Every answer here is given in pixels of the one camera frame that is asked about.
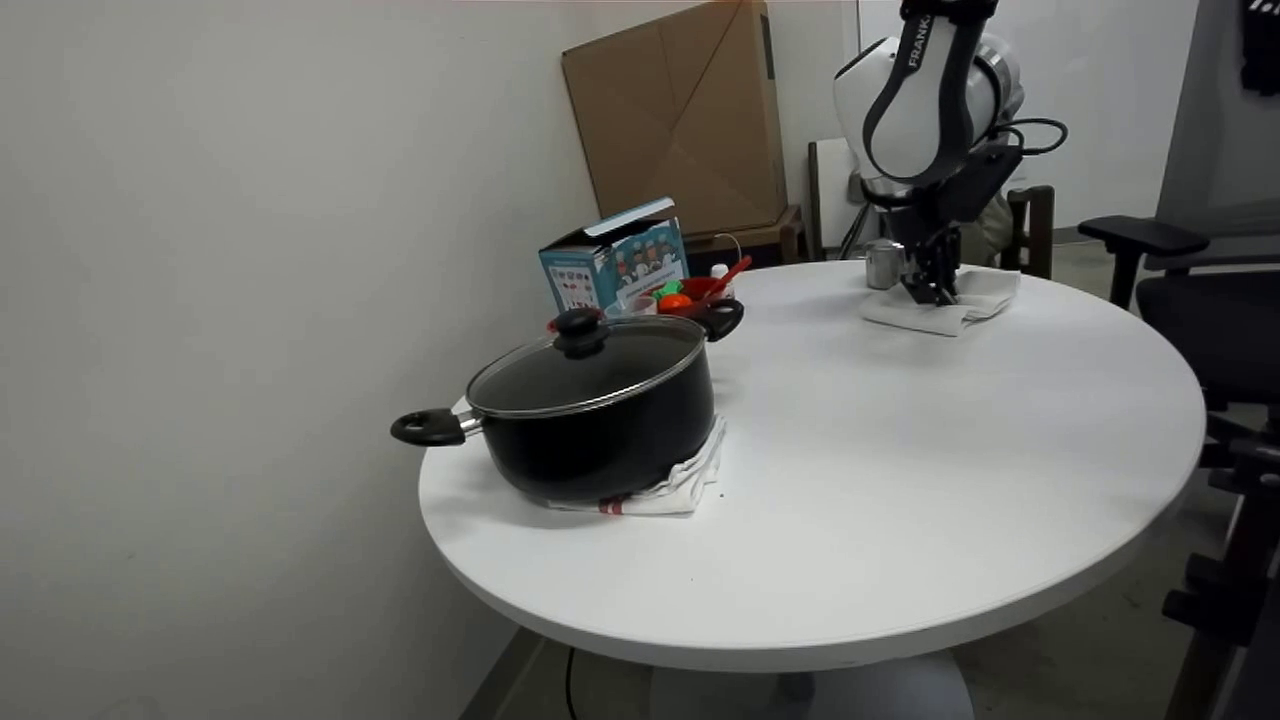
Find small stainless steel pot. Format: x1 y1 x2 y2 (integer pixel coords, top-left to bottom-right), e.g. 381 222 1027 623
866 241 907 293

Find dark blue office chair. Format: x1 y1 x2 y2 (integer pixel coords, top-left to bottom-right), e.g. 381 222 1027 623
1078 198 1280 471

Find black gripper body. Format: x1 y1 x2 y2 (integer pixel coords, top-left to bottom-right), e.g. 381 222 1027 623
913 222 959 289

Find white cloth with red stripes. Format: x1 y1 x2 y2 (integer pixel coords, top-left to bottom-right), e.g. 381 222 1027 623
858 266 1023 342

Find black cooking pot with lid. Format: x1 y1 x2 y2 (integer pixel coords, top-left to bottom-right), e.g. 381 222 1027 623
394 300 743 503

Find large brown cardboard box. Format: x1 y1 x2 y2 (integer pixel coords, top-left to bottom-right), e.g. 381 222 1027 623
562 0 796 241

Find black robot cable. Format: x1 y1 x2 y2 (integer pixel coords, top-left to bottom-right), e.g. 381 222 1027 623
860 0 1071 192

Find brown wooden chair frame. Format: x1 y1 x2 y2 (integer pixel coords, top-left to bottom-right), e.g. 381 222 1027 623
999 183 1055 279

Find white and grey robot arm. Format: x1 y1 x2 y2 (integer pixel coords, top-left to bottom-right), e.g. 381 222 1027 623
834 0 1023 306

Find red and orange toys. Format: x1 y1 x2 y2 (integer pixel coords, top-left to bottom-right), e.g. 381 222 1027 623
658 257 750 316

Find white cloth under black pot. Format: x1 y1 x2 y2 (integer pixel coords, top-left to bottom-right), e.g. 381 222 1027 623
600 419 727 517

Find blue printed carton box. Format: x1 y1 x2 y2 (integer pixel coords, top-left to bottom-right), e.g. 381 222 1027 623
539 198 690 316

